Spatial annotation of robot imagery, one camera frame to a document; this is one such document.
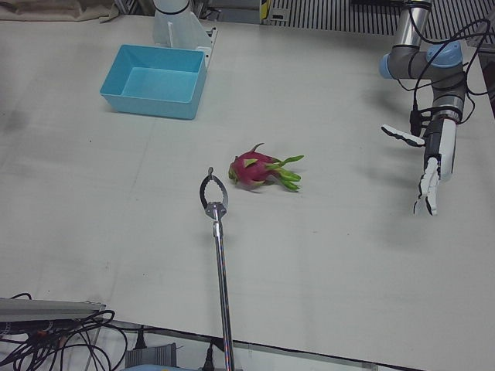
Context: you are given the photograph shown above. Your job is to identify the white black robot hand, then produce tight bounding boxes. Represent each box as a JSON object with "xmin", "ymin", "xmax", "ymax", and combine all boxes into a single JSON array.
[{"xmin": 381, "ymin": 115, "xmax": 458, "ymax": 216}]

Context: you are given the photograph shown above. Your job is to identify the pink green dragon fruit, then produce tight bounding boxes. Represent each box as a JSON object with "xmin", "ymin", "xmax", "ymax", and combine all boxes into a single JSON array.
[{"xmin": 227, "ymin": 142, "xmax": 306, "ymax": 193}]

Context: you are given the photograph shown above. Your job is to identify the grey slatted panel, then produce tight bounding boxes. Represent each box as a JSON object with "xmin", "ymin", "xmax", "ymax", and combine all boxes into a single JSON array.
[{"xmin": 269, "ymin": 0, "xmax": 404, "ymax": 30}]

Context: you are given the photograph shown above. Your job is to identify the metal reacher grabber tool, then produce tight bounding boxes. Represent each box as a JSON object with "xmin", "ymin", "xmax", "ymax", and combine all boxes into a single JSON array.
[{"xmin": 199, "ymin": 166, "xmax": 236, "ymax": 371}]

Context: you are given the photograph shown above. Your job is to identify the light blue plastic bin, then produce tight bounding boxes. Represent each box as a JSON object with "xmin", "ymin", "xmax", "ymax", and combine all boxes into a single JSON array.
[{"xmin": 99, "ymin": 43, "xmax": 208, "ymax": 121}]

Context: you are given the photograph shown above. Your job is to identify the grey ribbed box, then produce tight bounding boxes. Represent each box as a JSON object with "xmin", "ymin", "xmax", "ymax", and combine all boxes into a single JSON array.
[{"xmin": 125, "ymin": 342, "xmax": 179, "ymax": 367}]

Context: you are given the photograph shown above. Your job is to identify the blue grey teach pendant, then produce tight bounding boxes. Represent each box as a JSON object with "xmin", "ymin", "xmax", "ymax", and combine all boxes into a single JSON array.
[{"xmin": 133, "ymin": 362, "xmax": 183, "ymax": 371}]

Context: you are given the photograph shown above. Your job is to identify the beige cloth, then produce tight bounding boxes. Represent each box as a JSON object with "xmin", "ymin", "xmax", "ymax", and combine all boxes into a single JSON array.
[{"xmin": 0, "ymin": 0, "xmax": 125, "ymax": 25}]

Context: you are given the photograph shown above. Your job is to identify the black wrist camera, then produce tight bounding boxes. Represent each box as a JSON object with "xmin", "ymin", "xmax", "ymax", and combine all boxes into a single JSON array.
[{"xmin": 409, "ymin": 109, "xmax": 436, "ymax": 136}]

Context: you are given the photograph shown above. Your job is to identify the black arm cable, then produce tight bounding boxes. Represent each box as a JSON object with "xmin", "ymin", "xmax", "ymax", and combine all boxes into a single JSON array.
[{"xmin": 408, "ymin": 19, "xmax": 493, "ymax": 134}]

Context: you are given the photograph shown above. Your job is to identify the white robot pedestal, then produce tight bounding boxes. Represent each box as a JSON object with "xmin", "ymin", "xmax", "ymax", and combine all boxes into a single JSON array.
[{"xmin": 151, "ymin": 0, "xmax": 220, "ymax": 66}]

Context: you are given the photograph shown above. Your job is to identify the tangled black cables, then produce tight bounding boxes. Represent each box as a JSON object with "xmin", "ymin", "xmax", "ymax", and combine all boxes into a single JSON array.
[{"xmin": 0, "ymin": 292, "xmax": 129, "ymax": 371}]

